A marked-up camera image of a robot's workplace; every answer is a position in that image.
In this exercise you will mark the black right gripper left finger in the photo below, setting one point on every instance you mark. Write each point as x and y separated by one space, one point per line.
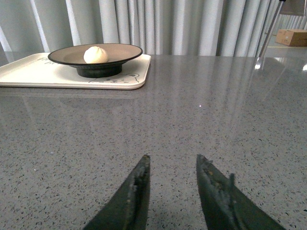
128 207

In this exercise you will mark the grey curtain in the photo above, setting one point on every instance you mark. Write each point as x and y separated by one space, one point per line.
176 27

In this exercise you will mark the white rectangular tray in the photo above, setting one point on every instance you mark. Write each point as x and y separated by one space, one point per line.
38 71

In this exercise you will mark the beige plate with black rim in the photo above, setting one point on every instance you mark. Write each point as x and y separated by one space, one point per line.
118 54

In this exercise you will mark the metal stand pole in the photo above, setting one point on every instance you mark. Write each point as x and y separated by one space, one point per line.
269 28

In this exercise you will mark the white steamed bun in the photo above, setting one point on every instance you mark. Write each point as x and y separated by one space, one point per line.
95 55

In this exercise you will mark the brown cardboard box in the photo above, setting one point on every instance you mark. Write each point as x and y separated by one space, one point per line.
292 37

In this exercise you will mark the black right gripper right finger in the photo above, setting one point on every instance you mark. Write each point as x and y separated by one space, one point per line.
224 206

